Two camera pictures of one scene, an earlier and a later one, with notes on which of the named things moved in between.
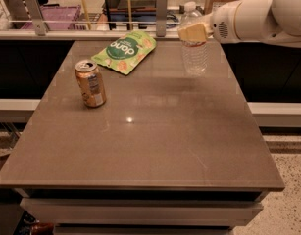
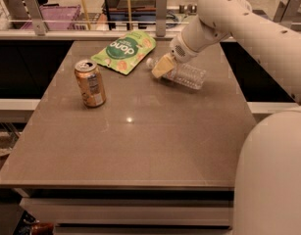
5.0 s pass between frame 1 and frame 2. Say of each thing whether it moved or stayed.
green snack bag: stayed
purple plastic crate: stayed
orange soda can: stayed
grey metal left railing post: stayed
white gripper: moved
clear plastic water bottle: moved
